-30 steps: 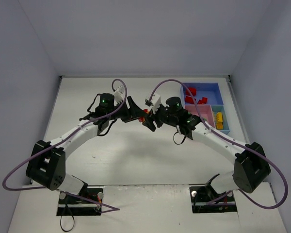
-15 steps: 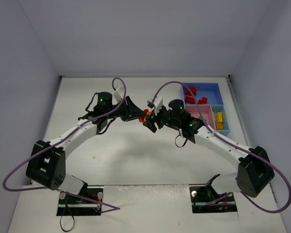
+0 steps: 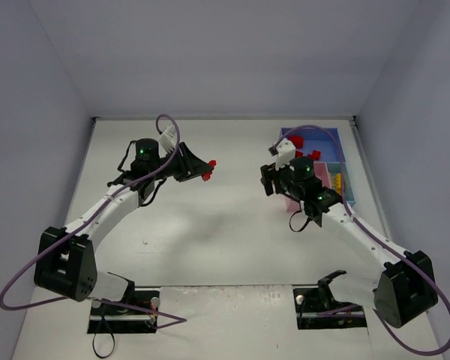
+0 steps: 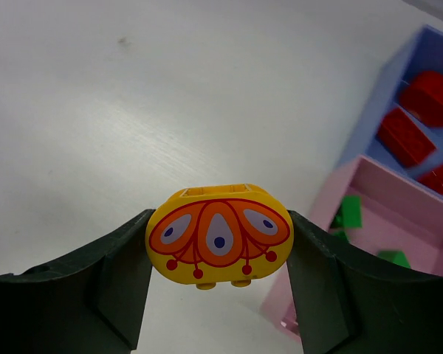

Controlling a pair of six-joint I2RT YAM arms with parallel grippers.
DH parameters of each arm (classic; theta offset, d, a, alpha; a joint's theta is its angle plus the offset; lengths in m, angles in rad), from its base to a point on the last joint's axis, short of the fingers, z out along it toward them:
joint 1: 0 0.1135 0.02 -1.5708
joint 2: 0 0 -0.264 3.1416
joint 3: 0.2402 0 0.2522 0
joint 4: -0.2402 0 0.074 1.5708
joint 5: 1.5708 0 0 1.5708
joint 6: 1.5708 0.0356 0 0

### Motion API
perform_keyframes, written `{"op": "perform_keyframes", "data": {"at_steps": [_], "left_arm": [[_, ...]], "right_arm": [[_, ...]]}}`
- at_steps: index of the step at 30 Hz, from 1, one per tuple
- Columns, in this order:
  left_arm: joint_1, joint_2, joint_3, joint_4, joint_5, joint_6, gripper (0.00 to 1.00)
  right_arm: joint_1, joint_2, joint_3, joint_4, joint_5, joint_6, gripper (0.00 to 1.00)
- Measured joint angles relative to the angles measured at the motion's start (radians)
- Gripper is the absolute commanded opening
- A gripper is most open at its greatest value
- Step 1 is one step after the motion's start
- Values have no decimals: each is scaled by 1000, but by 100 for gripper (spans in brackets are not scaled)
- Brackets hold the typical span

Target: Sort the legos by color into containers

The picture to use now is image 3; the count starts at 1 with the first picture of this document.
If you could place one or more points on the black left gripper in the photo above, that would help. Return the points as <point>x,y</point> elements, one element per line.
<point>182,163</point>

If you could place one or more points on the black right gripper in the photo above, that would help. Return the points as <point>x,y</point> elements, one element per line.
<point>268,180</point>

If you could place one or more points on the red rounded lego piece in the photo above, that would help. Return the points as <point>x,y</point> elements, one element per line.
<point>208,174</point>

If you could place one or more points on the yellow long lego brick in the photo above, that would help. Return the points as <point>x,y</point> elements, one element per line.
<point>336,181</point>

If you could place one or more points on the small red lego brick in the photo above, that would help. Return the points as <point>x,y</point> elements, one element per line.
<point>314,155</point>

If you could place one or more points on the red long lego brick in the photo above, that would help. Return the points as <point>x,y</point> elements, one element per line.
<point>297,141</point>

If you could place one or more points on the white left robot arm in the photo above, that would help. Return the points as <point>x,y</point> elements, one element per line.
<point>67,265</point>

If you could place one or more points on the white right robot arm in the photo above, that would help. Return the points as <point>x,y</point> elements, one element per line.
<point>398,283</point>

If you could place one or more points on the blue pink compartment tray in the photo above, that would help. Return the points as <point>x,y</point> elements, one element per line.
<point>330,158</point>

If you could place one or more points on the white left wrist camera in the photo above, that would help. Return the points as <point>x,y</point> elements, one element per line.
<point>169,139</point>

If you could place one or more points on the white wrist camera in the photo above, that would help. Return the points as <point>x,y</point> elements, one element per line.
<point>284,151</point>
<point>169,139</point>

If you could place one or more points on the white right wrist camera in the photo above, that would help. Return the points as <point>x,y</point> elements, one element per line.
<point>284,151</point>

